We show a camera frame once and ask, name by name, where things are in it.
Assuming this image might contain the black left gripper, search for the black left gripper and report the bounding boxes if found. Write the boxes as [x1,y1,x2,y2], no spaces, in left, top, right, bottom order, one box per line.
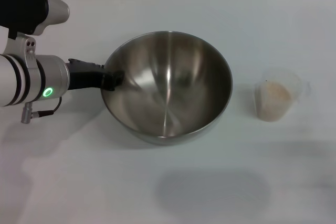
[65,58,125,92]

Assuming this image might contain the stainless steel mixing bowl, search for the stainless steel mixing bowl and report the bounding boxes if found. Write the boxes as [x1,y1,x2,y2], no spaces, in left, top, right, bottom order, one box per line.
[101,31,234,146]

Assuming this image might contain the white rice grains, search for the white rice grains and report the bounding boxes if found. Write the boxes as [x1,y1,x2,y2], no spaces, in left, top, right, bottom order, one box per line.
[257,81,292,122]

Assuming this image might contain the clear plastic measuring cup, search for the clear plastic measuring cup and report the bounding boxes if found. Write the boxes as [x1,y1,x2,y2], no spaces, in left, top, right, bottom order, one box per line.
[254,68,311,123]

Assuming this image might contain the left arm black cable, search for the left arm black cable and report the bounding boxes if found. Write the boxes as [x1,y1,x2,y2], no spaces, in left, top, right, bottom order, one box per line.
[20,96,62,124]

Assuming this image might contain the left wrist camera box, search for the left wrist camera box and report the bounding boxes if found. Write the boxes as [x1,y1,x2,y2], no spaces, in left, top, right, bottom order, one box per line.
[0,0,70,36]

